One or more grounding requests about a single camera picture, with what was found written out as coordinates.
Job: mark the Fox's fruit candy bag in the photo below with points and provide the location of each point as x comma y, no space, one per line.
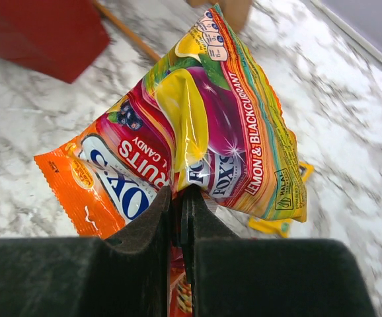
204,115

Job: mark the red cookie snack packet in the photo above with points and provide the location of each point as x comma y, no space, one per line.
180,302

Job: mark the yellow M&M's packet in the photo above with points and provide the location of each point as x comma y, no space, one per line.
280,228

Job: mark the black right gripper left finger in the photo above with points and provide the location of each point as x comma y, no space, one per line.
126,274

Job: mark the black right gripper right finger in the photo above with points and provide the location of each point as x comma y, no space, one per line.
234,276

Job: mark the brown red paper bag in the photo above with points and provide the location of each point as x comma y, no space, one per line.
57,38

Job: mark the orange wooden rack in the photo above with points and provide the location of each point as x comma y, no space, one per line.
152,27

